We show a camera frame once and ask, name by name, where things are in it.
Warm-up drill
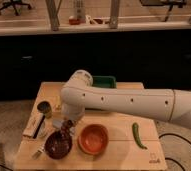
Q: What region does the grey folded cloth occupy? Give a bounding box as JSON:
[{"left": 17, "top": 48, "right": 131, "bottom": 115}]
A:
[{"left": 52, "top": 119, "right": 75, "bottom": 135}]

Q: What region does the small yellow wooden piece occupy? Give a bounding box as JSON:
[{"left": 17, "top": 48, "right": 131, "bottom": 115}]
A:
[{"left": 55, "top": 91, "right": 61, "bottom": 110}]

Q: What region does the black handled knife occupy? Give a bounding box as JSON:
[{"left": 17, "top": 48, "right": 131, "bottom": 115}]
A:
[{"left": 33, "top": 115, "right": 45, "bottom": 139}]

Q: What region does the green plastic tray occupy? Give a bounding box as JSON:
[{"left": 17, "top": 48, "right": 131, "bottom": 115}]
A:
[{"left": 93, "top": 76, "right": 116, "bottom": 88}]

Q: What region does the purple bowl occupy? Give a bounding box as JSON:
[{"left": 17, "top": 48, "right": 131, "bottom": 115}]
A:
[{"left": 44, "top": 131, "right": 72, "bottom": 159}]

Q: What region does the silver fork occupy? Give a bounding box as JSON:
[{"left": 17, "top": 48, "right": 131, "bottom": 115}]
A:
[{"left": 32, "top": 144, "right": 45, "bottom": 159}]

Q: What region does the red object on floor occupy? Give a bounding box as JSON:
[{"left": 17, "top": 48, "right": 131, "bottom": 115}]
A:
[{"left": 68, "top": 18, "right": 81, "bottom": 25}]

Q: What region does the black office chair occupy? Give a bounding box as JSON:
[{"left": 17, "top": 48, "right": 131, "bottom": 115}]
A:
[{"left": 0, "top": 0, "right": 32, "bottom": 16}]

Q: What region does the orange bowl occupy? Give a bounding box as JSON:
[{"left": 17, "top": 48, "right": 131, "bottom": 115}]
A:
[{"left": 77, "top": 124, "right": 109, "bottom": 155}]

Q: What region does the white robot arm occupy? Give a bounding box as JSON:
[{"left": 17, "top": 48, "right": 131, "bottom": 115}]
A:
[{"left": 60, "top": 70, "right": 191, "bottom": 129}]

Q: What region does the dark red grape bunch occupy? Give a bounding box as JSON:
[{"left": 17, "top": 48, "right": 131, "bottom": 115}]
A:
[{"left": 60, "top": 120, "right": 73, "bottom": 140}]

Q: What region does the green chili pepper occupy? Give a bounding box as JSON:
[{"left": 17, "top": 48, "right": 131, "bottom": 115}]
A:
[{"left": 132, "top": 122, "right": 147, "bottom": 150}]

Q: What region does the black cable on floor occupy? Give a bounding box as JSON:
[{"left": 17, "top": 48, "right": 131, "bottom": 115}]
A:
[{"left": 158, "top": 132, "right": 191, "bottom": 171}]

